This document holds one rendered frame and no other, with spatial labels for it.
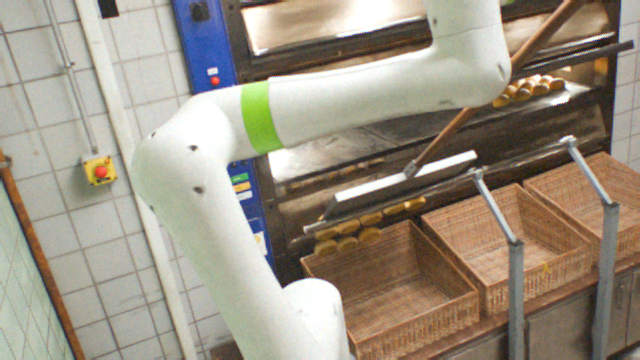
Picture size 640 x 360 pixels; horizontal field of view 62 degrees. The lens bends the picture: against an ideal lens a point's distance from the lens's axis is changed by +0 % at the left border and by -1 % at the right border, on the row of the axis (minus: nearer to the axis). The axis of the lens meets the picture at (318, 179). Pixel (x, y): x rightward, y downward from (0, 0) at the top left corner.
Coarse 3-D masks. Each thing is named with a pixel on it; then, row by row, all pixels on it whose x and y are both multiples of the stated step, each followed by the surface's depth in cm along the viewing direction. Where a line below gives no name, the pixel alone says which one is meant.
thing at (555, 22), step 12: (576, 0) 100; (564, 12) 103; (552, 24) 107; (540, 36) 110; (552, 36) 110; (528, 48) 114; (516, 60) 119; (468, 108) 139; (456, 120) 145; (444, 132) 152; (432, 144) 160; (420, 156) 168
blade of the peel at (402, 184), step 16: (448, 160) 187; (464, 160) 188; (400, 176) 180; (416, 176) 182; (432, 176) 191; (448, 176) 202; (352, 192) 174; (368, 192) 176; (384, 192) 186; (400, 192) 196; (432, 192) 220; (336, 208) 180; (352, 208) 190; (384, 208) 213; (336, 224) 206
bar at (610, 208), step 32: (512, 160) 211; (576, 160) 220; (416, 192) 197; (480, 192) 206; (320, 224) 185; (608, 224) 213; (512, 256) 197; (608, 256) 218; (512, 288) 203; (608, 288) 224; (512, 320) 209; (608, 320) 231; (512, 352) 215
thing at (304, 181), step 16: (576, 96) 268; (592, 96) 270; (512, 112) 259; (528, 112) 256; (544, 112) 260; (464, 128) 248; (480, 128) 248; (496, 128) 251; (416, 144) 238; (448, 144) 243; (352, 160) 232; (368, 160) 229; (384, 160) 232; (304, 176) 223; (320, 176) 222; (336, 176) 225; (288, 192) 219
